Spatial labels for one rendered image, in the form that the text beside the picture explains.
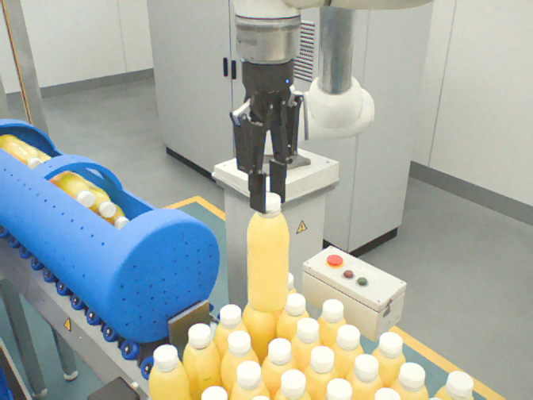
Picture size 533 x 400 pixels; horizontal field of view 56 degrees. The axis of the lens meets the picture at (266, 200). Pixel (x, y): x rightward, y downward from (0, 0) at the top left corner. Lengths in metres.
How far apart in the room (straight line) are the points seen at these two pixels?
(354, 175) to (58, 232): 1.87
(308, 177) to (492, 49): 2.22
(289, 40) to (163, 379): 0.58
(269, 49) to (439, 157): 3.32
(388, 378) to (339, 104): 0.85
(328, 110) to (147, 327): 0.82
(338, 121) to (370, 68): 1.04
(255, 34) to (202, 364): 0.57
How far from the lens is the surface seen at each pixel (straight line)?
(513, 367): 2.65
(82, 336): 1.33
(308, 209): 1.69
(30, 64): 2.35
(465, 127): 3.78
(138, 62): 6.77
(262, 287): 0.87
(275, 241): 0.82
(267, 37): 0.69
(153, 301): 1.09
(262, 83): 0.71
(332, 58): 1.44
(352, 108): 1.56
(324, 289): 1.11
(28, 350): 2.30
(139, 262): 1.02
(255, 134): 0.75
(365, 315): 1.07
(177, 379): 0.93
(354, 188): 2.78
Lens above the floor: 1.75
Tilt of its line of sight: 28 degrees down
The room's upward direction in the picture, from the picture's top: straight up
